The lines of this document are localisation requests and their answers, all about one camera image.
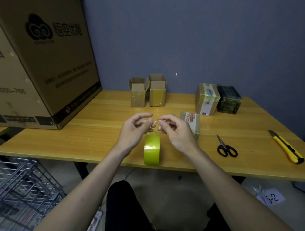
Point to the person's right hand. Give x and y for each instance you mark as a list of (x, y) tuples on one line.
[(181, 138)]

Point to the person's left forearm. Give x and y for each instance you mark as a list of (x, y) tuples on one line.
[(78, 197)]

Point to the person's left hand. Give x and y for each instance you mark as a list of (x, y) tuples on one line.
[(132, 136)]

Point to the yellow tape roll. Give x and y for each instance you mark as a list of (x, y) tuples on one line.
[(152, 150)]

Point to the large flat brown carton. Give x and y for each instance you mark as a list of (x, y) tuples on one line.
[(45, 62)]

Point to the white power strip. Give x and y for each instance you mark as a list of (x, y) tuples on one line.
[(95, 221)]

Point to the black table leg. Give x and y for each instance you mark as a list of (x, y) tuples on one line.
[(81, 170), (238, 179)]

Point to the brown box with white label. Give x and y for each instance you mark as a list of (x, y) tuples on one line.
[(207, 100)]

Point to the black cardboard box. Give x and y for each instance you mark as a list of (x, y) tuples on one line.
[(230, 98)]

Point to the person's right forearm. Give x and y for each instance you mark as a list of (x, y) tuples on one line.
[(236, 195)]

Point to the small carton red label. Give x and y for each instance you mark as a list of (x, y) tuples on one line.
[(193, 119)]

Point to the person's black trousers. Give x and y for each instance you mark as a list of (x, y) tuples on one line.
[(124, 207)]

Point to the small carton yellow tape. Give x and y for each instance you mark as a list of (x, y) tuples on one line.
[(157, 94)]

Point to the yellow utility knife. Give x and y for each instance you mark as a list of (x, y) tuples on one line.
[(287, 147)]

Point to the white paper floor label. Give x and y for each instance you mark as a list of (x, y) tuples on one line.
[(271, 197)]

